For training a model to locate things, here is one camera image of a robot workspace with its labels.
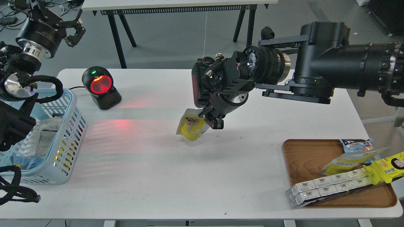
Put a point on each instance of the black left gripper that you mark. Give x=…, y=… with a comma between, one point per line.
x=42, y=31

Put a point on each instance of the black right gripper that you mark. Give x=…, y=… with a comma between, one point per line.
x=221, y=85

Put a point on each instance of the yellow bean snack pouch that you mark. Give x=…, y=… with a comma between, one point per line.
x=191, y=125

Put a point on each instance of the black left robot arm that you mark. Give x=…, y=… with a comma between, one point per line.
x=20, y=91

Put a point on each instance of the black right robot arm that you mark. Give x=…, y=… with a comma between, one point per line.
x=304, y=68

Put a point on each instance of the white snack bag in basket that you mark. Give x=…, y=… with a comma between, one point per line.
x=42, y=136

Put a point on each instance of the light blue plastic basket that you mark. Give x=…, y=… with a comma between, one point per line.
x=48, y=153

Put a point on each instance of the white boxed snack pack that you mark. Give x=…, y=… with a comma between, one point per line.
x=304, y=193

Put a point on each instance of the blue snack bag in basket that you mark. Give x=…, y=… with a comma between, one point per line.
x=26, y=162

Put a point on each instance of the yellow white snack pouch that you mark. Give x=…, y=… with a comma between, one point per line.
x=335, y=167

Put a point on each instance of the yellow cartoon snack bag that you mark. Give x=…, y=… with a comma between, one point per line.
x=387, y=169

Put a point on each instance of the black barcode scanner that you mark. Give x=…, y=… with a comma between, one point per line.
x=99, y=83

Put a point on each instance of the background black leg table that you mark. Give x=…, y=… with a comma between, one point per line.
x=110, y=8

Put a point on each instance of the brown wooden tray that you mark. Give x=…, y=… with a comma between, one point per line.
x=322, y=175

